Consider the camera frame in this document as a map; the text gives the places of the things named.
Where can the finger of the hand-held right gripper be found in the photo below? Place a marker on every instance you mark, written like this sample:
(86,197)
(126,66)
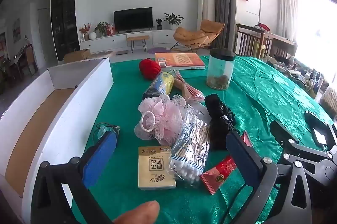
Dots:
(330,131)
(281,134)

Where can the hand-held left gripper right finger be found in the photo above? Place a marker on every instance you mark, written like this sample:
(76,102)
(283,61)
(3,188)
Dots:
(238,150)

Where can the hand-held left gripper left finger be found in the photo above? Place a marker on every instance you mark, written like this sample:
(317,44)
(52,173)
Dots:
(100,155)

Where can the teal striped sachet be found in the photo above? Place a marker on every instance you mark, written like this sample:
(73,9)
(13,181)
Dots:
(101,130)

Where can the white cardboard box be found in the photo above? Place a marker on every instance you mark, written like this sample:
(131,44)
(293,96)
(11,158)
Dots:
(65,121)

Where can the beige tissue pack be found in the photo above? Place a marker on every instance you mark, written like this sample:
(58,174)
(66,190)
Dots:
(155,168)

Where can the pink packet bundle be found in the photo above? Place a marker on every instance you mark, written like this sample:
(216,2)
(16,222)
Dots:
(191,93)

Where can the pink bath loofah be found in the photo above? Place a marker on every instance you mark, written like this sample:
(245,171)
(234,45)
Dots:
(163,113)

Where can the red yarn ball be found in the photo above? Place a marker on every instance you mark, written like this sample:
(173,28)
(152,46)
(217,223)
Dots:
(148,68)

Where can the person's left hand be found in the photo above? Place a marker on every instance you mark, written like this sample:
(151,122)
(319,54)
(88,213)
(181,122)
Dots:
(139,213)

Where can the red envelope stack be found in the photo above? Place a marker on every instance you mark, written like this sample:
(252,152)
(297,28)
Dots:
(218,174)

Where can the green tablecloth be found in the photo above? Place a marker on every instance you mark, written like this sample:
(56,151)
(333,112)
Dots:
(263,97)

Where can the cotton swab bag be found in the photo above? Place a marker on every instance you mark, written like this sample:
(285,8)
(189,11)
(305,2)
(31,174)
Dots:
(189,150)

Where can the white wet wipes pack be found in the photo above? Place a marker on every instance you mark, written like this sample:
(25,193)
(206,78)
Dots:
(201,110)

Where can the pile of clutter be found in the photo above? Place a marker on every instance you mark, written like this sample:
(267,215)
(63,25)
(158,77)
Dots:
(297,71)

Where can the clear jar with black lid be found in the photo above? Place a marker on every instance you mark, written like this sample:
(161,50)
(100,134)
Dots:
(219,68)

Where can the dark wooden slatted chair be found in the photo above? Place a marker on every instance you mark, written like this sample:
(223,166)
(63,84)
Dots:
(247,39)
(284,47)

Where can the blue yellow bag roll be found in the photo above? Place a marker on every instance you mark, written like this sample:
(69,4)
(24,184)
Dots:
(162,83)

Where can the round white floor cushion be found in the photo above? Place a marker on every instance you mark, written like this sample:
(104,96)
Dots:
(101,54)

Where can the grey floor scale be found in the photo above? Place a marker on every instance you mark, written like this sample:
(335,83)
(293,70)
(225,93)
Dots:
(121,53)

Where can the orange book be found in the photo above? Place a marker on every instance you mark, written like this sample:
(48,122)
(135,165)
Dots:
(181,59)

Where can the white television cabinet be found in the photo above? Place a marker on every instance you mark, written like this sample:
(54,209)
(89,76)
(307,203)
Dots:
(105,43)

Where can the round white vase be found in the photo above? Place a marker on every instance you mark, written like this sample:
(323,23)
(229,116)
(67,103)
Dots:
(92,35)

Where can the purple floor mat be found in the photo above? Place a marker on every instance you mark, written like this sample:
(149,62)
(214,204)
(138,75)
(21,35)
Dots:
(159,50)

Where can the wooden dining chair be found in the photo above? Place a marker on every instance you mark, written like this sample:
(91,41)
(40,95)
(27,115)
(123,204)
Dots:
(28,58)

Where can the orange rocking chair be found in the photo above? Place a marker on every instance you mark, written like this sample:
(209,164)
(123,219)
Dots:
(194,35)

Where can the wooden stool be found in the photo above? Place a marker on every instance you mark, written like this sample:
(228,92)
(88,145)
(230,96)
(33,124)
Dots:
(137,38)

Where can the red gift bag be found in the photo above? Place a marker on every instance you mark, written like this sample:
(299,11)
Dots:
(110,30)

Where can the white curtain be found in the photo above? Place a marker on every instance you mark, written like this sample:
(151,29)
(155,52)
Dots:
(289,7)

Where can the leafy green plant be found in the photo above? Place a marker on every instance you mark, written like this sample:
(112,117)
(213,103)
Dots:
(101,28)

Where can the red flower bouquet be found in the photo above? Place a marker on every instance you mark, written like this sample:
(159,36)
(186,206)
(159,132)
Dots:
(84,29)

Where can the black television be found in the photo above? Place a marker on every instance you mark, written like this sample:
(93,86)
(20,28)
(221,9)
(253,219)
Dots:
(133,19)

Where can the black display cabinet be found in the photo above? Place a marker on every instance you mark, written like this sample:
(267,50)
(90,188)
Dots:
(64,18)

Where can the small dark potted plant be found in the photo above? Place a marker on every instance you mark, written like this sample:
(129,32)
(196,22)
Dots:
(159,25)

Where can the large green potted plant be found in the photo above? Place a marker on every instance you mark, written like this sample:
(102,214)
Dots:
(173,19)

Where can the covered standing air conditioner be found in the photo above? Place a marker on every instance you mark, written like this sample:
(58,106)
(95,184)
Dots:
(206,2)

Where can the framed wall picture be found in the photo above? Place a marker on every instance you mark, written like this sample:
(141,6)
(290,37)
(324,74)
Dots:
(16,30)

